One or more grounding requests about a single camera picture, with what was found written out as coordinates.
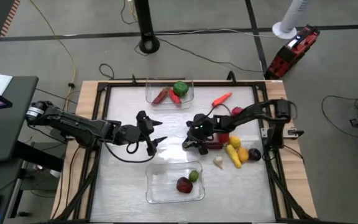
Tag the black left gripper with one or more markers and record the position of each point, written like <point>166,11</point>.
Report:
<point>130,134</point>

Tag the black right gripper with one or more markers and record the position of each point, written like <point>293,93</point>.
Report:
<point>202,129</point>

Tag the dark red oblong vegetable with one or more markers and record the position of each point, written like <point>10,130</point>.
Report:
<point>213,145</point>

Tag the white garlic bulb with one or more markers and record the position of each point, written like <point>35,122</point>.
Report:
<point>218,161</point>

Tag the green lime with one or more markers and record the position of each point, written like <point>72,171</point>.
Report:
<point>193,176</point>

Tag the yellow corn cob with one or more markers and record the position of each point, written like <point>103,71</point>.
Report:
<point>233,155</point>

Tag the yellow lemon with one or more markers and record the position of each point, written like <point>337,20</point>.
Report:
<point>235,142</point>

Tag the dark red apple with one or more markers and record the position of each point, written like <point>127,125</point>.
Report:
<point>184,185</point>

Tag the dark red chili pepper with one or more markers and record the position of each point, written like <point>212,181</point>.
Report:
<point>160,96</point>

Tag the bright red long pepper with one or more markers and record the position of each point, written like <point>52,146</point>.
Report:
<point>175,96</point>

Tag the orange carrot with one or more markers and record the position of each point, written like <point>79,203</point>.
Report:
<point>222,99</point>

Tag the green bell pepper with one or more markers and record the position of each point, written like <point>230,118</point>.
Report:
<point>180,88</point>

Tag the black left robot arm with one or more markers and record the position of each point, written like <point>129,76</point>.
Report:
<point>73,124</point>

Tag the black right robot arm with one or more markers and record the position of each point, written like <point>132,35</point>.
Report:
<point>250,113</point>

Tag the clear plastic bin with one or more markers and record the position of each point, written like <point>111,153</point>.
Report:
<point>160,186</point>
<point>188,102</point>

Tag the orange fruit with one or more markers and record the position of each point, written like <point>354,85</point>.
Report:
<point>243,154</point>

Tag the red round fruit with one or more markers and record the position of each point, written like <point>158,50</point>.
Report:
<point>236,110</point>

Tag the dark purple plum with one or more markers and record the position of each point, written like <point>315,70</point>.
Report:
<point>255,154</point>

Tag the wooden table board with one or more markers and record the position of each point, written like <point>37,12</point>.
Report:
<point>87,93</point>

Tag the white power strip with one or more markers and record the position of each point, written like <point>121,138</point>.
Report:
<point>291,132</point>

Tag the black pole with base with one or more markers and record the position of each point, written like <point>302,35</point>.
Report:
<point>145,18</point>

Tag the red tool case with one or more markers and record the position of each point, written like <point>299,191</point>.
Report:
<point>291,53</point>

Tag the black desk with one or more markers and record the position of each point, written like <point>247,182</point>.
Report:
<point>14,124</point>

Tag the white tower fan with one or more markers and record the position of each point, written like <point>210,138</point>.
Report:
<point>294,15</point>

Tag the black table frame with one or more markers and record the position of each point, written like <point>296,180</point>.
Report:
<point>213,84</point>

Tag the black diagonal frame strut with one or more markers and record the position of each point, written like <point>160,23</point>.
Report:
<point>82,189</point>
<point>286,193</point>

